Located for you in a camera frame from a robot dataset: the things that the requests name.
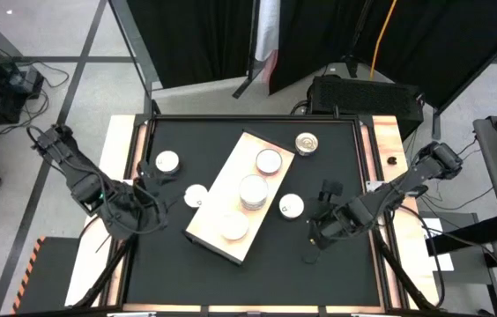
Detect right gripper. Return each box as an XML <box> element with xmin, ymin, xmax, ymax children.
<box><xmin>302</xmin><ymin>178</ymin><xmax>367</xmax><ymax>267</ymax></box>

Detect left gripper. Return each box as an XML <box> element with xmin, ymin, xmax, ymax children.
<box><xmin>129</xmin><ymin>158</ymin><xmax>188</xmax><ymax>234</ymax></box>

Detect blue-label tuna can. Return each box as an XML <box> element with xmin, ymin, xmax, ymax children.
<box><xmin>278</xmin><ymin>193</ymin><xmax>306</xmax><ymax>220</ymax></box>
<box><xmin>183</xmin><ymin>183</ymin><xmax>209</xmax><ymax>209</ymax></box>
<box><xmin>154</xmin><ymin>150</ymin><xmax>181</xmax><ymax>174</ymax></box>
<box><xmin>219</xmin><ymin>211</ymin><xmax>250</xmax><ymax>241</ymax></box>
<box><xmin>294</xmin><ymin>131</ymin><xmax>320</xmax><ymax>157</ymax></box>

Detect red-label fish can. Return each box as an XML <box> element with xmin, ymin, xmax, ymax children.
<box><xmin>255</xmin><ymin>148</ymin><xmax>284</xmax><ymax>176</ymax></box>

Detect white paper sheet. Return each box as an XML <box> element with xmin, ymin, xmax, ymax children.
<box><xmin>419</xmin><ymin>217</ymin><xmax>456</xmax><ymax>273</ymax></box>

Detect black perforated computer case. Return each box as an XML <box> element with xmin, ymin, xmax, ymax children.
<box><xmin>308</xmin><ymin>74</ymin><xmax>426</xmax><ymax>138</ymax></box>

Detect black stand foot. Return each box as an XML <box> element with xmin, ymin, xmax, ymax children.
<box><xmin>230</xmin><ymin>65</ymin><xmax>259</xmax><ymax>100</ymax></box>

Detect hazard-striped black floor mat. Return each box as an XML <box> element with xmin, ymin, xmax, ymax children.
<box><xmin>10</xmin><ymin>235</ymin><xmax>83</xmax><ymax>316</ymax></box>

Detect black flat bar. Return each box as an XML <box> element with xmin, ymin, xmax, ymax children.
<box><xmin>424</xmin><ymin>214</ymin><xmax>497</xmax><ymax>257</ymax></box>

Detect black curtain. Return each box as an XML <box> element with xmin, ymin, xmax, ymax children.
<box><xmin>362</xmin><ymin>0</ymin><xmax>497</xmax><ymax>111</ymax></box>
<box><xmin>268</xmin><ymin>0</ymin><xmax>380</xmax><ymax>96</ymax></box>
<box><xmin>124</xmin><ymin>0</ymin><xmax>258</xmax><ymax>90</ymax></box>

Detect curtain stand pole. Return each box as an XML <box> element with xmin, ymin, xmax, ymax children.
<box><xmin>339</xmin><ymin>0</ymin><xmax>375</xmax><ymax>80</ymax></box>

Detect white hanging cloth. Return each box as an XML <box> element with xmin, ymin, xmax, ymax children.
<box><xmin>253</xmin><ymin>0</ymin><xmax>281</xmax><ymax>85</ymax></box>

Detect wooden shelf riser black frame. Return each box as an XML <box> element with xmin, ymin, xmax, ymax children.
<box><xmin>183</xmin><ymin>127</ymin><xmax>297</xmax><ymax>266</ymax></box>

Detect black diagonal frame strut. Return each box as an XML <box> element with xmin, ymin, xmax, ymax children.
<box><xmin>70</xmin><ymin>237</ymin><xmax>137</xmax><ymax>309</ymax></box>
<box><xmin>374</xmin><ymin>237</ymin><xmax>435</xmax><ymax>312</ymax></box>

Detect black table frame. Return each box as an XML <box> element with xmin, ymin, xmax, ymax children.
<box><xmin>120</xmin><ymin>112</ymin><xmax>390</xmax><ymax>314</ymax></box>

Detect black curtain frame bar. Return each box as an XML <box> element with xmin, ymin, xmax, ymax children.
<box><xmin>107</xmin><ymin>0</ymin><xmax>161</xmax><ymax>116</ymax></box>

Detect yellow cable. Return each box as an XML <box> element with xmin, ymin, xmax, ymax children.
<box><xmin>368</xmin><ymin>0</ymin><xmax>398</xmax><ymax>82</ymax></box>

